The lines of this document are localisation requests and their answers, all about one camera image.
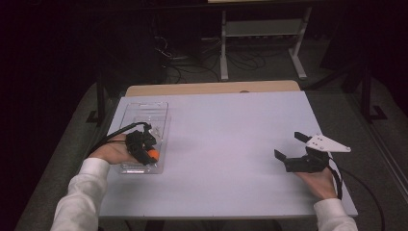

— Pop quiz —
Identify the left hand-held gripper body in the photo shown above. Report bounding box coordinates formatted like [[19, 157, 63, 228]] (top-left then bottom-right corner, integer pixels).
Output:
[[125, 122, 158, 166]]

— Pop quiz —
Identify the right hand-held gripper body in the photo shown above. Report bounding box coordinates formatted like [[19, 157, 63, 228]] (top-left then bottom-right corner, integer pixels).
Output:
[[283, 133, 352, 174]]

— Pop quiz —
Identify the clear plastic tray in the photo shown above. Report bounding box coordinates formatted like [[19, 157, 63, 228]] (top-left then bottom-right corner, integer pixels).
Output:
[[117, 101, 170, 175]]

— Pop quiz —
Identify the person's right hand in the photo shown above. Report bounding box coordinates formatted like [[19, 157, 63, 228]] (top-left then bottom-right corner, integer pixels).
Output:
[[293, 167, 339, 201]]

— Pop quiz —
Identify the person's left hand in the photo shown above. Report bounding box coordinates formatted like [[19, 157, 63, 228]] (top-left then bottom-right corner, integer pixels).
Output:
[[89, 133, 138, 166]]

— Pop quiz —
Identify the black metal stand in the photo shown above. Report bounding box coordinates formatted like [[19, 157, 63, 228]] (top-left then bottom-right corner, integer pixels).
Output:
[[86, 68, 111, 127], [359, 64, 388, 125]]

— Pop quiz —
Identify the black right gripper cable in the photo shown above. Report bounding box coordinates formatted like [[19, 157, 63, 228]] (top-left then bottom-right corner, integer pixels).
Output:
[[329, 158, 387, 231]]

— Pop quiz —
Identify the tangle of floor cables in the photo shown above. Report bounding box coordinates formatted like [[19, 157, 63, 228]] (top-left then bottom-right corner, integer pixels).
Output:
[[152, 32, 268, 83]]

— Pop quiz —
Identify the white metal desk frame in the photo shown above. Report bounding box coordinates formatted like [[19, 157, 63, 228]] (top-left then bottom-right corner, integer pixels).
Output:
[[218, 6, 313, 82]]

